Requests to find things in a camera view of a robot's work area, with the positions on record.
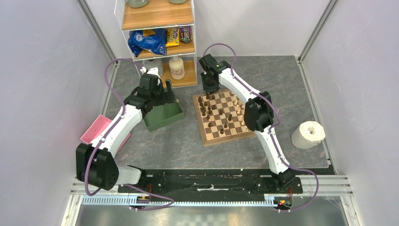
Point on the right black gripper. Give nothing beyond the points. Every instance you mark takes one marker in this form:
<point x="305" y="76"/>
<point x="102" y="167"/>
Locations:
<point x="212" y="89"/>

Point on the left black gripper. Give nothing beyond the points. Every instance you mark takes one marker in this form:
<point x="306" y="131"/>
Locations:
<point x="168" y="96"/>

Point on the wooden chess board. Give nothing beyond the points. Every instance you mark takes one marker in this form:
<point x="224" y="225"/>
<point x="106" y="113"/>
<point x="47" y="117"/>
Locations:
<point x="220" y="117"/>

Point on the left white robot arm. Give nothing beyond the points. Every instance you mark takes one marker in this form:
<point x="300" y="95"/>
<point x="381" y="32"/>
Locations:
<point x="95" y="163"/>

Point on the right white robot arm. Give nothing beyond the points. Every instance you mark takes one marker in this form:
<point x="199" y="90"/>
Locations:
<point x="258" y="113"/>

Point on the green plastic tray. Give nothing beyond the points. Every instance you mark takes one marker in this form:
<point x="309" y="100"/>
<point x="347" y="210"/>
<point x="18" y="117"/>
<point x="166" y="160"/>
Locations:
<point x="163" y="115"/>

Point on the cream lotion bottle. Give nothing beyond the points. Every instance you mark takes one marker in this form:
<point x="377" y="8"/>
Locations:
<point x="176" y="65"/>

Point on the brown candy bag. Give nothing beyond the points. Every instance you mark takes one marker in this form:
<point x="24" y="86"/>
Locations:
<point x="185" y="34"/>

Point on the yellow candy bag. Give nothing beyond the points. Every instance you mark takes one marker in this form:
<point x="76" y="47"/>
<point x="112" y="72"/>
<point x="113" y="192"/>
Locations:
<point x="172" y="37"/>

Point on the blue snack bag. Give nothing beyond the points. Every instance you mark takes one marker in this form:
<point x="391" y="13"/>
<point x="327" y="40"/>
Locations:
<point x="151" y="40"/>

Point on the pink plastic tray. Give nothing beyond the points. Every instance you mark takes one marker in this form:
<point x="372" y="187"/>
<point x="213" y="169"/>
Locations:
<point x="96" y="131"/>

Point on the white paper roll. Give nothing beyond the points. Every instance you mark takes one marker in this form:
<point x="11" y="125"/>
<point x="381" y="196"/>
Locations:
<point x="308" y="134"/>

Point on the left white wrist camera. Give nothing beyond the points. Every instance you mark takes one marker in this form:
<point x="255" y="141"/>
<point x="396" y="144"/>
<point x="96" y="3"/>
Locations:
<point x="152" y="72"/>

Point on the white wire wooden shelf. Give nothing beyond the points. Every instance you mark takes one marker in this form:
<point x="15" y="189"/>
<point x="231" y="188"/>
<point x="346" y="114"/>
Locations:
<point x="132" y="15"/>

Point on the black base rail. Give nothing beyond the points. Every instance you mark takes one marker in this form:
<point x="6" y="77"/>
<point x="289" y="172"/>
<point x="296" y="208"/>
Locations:
<point x="216" y="185"/>

